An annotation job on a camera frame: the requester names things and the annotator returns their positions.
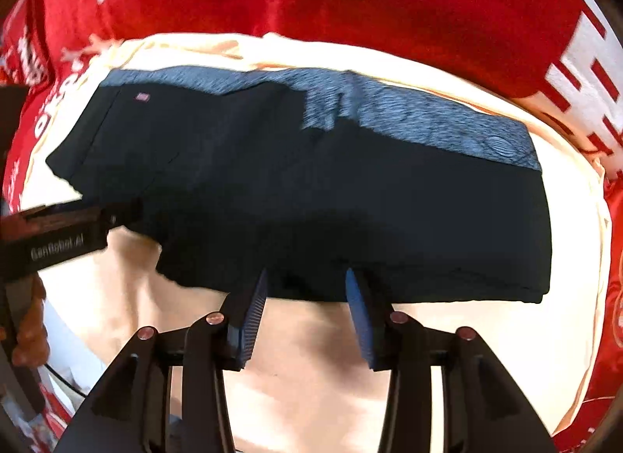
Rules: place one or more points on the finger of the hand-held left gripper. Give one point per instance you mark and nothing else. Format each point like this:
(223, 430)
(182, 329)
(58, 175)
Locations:
(124, 214)

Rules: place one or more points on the person's left hand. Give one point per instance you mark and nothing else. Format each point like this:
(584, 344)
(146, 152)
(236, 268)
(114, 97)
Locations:
(31, 331)

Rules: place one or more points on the red embroidered satin cover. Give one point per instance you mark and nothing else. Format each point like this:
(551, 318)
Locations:
(615, 312)

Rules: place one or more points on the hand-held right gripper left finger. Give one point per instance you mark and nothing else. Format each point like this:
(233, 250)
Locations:
(250, 321)

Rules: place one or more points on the black pants with blue stripes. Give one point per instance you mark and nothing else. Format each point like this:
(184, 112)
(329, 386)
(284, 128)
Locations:
(340, 190)

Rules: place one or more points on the red printed blanket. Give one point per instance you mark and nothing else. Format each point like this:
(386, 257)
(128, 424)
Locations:
(438, 19)

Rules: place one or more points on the cream cloth sheet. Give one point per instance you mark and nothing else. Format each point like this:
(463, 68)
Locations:
(316, 385)

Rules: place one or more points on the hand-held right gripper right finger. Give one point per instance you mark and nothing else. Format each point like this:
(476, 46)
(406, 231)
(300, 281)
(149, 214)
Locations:
(362, 321)

